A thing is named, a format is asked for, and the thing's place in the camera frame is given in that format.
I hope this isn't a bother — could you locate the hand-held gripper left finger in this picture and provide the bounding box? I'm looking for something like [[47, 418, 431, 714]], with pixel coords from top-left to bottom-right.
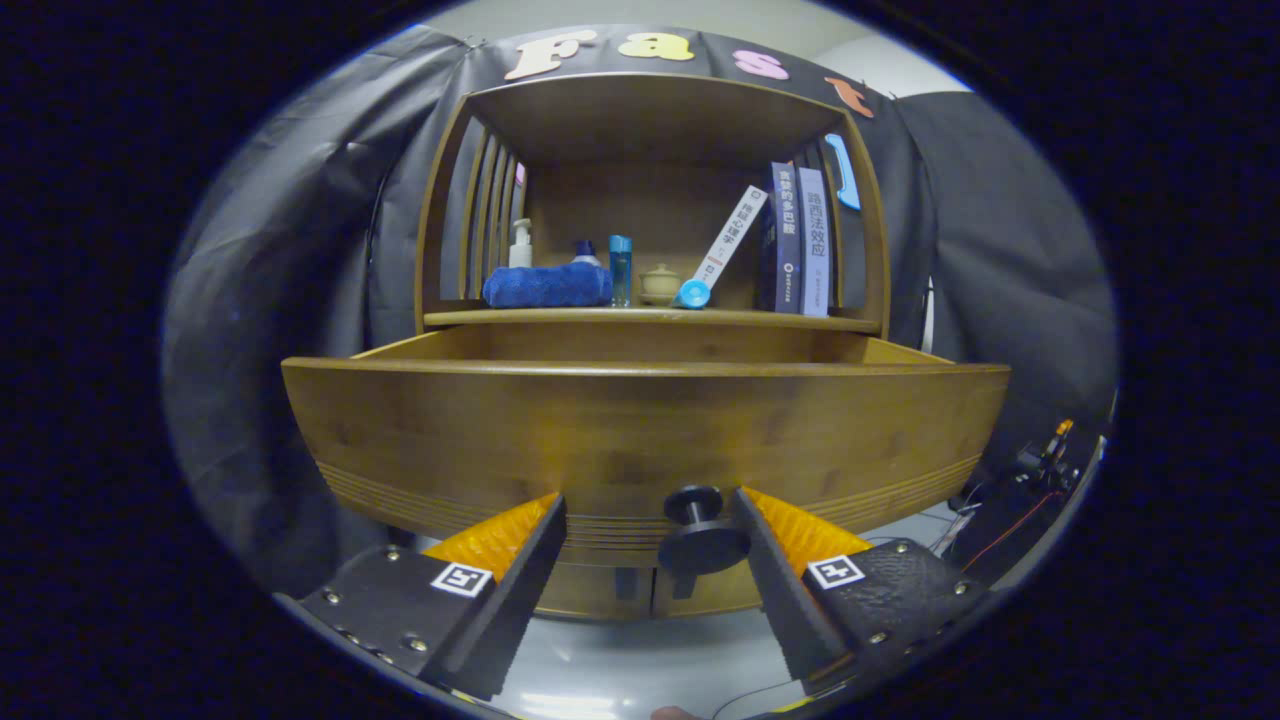
[[275, 492, 569, 701]]

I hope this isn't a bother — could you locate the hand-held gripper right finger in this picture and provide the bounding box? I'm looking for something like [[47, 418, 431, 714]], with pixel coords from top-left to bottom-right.
[[730, 487, 991, 691]]

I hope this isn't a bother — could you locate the wooden drawer with black knob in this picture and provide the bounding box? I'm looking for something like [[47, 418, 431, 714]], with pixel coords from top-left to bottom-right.
[[280, 322, 1011, 601]]

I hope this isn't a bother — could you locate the wooden cabinet door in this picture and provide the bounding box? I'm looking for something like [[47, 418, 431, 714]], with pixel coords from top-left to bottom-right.
[[652, 570, 766, 616], [535, 565, 651, 621]]

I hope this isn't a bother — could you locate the wooden countertop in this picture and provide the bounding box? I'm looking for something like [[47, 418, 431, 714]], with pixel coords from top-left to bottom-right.
[[423, 305, 881, 334]]

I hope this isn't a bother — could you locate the wooden cabinet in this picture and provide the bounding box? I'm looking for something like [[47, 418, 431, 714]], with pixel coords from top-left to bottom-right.
[[280, 72, 1011, 621]]

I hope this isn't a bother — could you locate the black equipment with orange clamp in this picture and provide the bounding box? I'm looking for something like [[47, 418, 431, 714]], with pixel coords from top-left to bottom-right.
[[950, 418, 1101, 581]]

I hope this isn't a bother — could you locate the blue folded towel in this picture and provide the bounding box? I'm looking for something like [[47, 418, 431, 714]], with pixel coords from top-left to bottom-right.
[[482, 263, 614, 309]]

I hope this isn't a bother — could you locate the beige lidded teacup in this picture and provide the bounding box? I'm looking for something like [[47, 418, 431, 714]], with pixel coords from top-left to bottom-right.
[[639, 263, 683, 307]]

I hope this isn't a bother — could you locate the dark blue book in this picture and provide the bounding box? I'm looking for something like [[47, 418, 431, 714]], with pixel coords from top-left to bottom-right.
[[763, 162, 801, 314]]

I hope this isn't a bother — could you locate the pale purple book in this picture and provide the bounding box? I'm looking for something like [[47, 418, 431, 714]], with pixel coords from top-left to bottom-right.
[[797, 167, 832, 318]]

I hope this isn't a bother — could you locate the white book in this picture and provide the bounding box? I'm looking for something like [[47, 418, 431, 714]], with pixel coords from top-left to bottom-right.
[[700, 185, 769, 296]]

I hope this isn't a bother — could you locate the black backdrop cloth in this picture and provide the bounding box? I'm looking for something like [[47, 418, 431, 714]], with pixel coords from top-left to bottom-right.
[[160, 25, 1119, 601]]

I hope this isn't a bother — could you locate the red cable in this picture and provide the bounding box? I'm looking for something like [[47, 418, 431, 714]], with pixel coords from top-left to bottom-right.
[[965, 490, 1061, 573]]

